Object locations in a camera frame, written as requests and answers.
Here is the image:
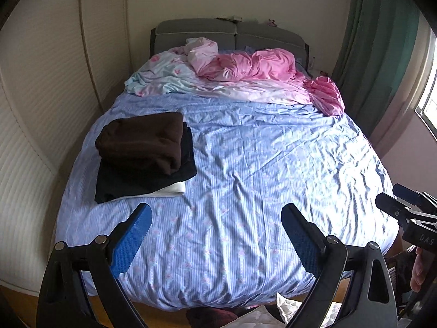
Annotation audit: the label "black folded garment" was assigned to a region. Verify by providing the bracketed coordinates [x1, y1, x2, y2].
[95, 121, 198, 205]

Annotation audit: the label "white ribbed wardrobe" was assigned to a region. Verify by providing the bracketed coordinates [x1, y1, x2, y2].
[0, 0, 152, 296]

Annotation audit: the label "grey padded headboard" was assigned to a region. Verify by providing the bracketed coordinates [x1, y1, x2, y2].
[150, 19, 311, 72]

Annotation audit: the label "dark red cloth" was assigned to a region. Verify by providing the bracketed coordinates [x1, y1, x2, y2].
[185, 307, 241, 328]

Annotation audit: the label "brown pants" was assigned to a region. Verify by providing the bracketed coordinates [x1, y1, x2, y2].
[95, 111, 185, 175]

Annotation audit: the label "window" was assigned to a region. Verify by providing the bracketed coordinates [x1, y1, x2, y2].
[411, 29, 437, 135]

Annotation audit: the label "green curtain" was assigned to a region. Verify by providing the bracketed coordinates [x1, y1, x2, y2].
[332, 0, 431, 159]

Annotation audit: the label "light blue floral blanket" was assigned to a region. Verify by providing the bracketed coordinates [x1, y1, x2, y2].
[124, 50, 221, 97]

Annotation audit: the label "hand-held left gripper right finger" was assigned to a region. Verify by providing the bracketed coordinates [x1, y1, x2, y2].
[281, 203, 398, 328]

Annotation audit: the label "white folded garment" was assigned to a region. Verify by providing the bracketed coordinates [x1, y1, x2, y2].
[111, 181, 186, 201]

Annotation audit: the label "blue striped floral bed sheet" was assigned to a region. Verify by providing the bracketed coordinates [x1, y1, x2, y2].
[55, 94, 401, 312]

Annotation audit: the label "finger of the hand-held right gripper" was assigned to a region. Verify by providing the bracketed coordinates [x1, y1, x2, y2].
[375, 193, 415, 228]
[392, 184, 431, 209]

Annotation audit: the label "pink blanket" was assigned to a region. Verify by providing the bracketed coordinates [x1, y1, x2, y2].
[186, 37, 345, 117]

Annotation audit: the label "person's right hand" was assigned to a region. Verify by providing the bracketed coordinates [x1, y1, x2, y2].
[410, 247, 428, 293]

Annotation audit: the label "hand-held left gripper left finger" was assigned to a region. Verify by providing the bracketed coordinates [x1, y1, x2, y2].
[36, 203, 153, 328]

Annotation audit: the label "white quilted cloth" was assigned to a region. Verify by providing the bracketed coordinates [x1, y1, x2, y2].
[225, 293, 309, 328]

